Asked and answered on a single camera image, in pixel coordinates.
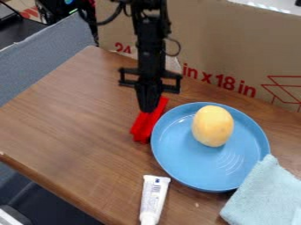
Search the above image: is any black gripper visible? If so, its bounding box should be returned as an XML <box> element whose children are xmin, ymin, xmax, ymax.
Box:
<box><xmin>119</xmin><ymin>40</ymin><xmax>182</xmax><ymax>113</ymax></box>

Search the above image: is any red rectangular block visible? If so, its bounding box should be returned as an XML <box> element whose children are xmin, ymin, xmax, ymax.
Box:
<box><xmin>131</xmin><ymin>97</ymin><xmax>170</xmax><ymax>143</ymax></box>

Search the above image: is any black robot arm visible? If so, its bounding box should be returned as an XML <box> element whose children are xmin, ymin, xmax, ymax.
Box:
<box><xmin>119</xmin><ymin>0</ymin><xmax>182</xmax><ymax>113</ymax></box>

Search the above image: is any yellow lemon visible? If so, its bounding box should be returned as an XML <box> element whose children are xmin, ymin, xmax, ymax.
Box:
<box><xmin>192</xmin><ymin>105</ymin><xmax>234</xmax><ymax>147</ymax></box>

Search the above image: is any blue plate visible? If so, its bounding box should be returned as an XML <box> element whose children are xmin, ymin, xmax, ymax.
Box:
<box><xmin>150</xmin><ymin>102</ymin><xmax>271</xmax><ymax>192</ymax></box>

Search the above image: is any white tube of cream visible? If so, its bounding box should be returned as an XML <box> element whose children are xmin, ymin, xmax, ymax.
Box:
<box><xmin>139</xmin><ymin>175</ymin><xmax>170</xmax><ymax>225</ymax></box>

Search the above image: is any light blue towel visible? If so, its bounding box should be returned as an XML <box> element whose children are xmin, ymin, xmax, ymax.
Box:
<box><xmin>220</xmin><ymin>155</ymin><xmax>301</xmax><ymax>225</ymax></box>

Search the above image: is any cardboard box wall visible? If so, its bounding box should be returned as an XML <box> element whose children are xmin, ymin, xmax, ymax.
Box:
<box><xmin>95</xmin><ymin>0</ymin><xmax>301</xmax><ymax>113</ymax></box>

